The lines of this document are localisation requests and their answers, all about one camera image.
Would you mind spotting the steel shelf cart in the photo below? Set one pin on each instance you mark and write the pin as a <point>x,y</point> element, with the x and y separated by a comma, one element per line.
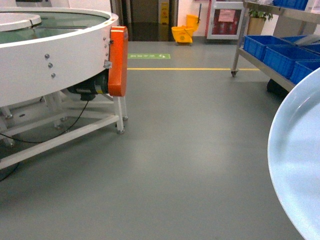
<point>274,56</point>

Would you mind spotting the light blue plate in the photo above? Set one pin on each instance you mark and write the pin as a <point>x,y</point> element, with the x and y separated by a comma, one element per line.
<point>293,153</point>

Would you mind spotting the blue bin on cart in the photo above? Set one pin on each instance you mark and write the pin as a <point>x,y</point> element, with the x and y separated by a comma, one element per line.
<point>256,45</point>

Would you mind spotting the orange motor cover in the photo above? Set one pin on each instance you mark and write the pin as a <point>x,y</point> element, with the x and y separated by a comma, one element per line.
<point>118,56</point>

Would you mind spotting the yellow mop bucket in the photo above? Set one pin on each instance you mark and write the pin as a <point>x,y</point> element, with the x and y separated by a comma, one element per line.
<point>184,34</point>

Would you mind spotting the white round conveyor table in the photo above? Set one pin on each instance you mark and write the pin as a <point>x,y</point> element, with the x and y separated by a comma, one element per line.
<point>54,73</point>

